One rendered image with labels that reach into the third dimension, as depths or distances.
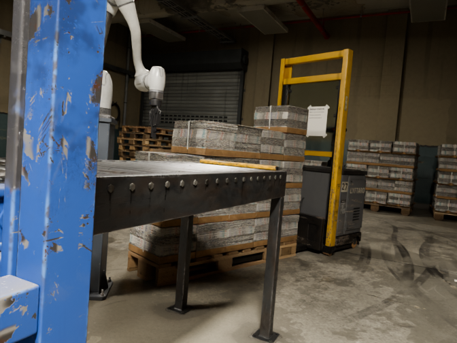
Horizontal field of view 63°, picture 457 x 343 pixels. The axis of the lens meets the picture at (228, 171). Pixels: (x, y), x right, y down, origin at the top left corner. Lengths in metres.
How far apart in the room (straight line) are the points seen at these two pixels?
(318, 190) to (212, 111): 6.94
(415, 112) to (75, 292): 8.67
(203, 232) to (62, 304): 2.10
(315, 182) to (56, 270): 3.38
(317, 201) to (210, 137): 1.58
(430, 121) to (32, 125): 8.68
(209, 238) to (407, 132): 6.86
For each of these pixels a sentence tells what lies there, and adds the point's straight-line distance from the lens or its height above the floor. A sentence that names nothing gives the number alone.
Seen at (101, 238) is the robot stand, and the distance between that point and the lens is 2.23.
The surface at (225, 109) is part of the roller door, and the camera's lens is 10.14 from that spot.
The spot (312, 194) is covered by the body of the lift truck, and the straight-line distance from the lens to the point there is 3.78.
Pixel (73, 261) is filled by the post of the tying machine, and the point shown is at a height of 0.72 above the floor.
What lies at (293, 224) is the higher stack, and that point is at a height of 0.28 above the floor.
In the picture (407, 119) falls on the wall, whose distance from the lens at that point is 8.97.
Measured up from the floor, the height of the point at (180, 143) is 0.90.
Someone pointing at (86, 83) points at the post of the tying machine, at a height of 0.94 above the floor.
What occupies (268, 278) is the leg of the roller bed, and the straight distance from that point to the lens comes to 1.86.
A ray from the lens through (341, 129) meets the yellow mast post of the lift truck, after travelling 3.48.
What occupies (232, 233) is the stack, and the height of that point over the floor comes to 0.28.
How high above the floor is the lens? 0.87
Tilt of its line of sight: 3 degrees down
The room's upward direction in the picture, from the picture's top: 5 degrees clockwise
